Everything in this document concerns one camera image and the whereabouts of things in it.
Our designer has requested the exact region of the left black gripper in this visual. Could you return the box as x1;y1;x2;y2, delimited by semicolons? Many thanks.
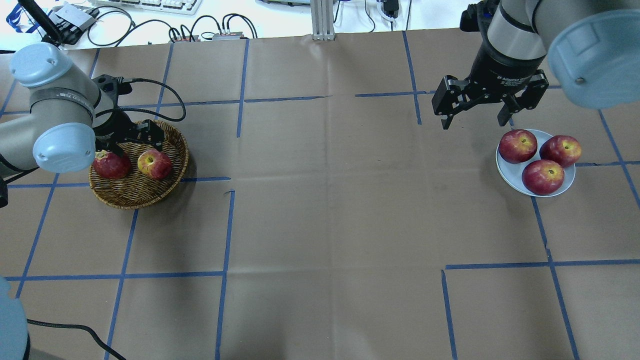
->
93;108;165;158

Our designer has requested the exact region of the light blue plate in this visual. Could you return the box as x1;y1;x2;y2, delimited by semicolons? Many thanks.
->
494;129;576;198

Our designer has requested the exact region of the black braided cable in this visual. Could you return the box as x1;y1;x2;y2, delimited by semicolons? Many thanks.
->
95;78;187;122

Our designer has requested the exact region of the red apple on plate left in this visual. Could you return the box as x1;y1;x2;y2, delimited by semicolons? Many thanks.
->
497;129;538;164

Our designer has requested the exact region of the red apple on plate right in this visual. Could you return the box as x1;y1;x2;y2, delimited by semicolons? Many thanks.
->
539;135;583;168

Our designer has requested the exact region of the dark red apple in basket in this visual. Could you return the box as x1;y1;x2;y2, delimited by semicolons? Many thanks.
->
92;150;132;180

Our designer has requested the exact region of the woven wicker basket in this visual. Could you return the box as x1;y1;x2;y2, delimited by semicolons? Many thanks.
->
88;120;190;210

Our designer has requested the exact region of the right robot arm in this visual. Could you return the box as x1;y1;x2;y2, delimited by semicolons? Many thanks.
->
432;0;640;130

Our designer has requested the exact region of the white keyboard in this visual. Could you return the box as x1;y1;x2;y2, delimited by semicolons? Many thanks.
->
88;0;204;16

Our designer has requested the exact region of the red apple on plate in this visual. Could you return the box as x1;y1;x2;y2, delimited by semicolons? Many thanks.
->
497;129;538;164
521;159;565;196
539;135;583;168

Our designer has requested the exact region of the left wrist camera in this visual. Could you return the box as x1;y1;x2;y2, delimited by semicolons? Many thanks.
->
92;74;134;99

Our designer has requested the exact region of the aluminium frame post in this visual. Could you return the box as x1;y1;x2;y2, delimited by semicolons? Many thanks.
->
310;0;336;41

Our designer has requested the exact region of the red yellow apple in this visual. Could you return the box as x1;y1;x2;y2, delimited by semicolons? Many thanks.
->
137;148;173;181

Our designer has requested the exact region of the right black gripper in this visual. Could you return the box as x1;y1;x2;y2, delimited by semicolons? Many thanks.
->
431;43;549;130

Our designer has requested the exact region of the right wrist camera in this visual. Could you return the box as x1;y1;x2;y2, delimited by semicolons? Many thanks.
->
459;0;500;33

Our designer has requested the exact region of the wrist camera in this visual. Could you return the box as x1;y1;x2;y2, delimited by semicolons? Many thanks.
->
92;74;134;99
459;0;500;33

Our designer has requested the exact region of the red apple on plate front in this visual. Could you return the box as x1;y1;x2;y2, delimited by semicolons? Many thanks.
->
521;159;565;196

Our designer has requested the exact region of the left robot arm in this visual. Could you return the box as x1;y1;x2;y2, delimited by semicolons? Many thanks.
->
0;42;165;207

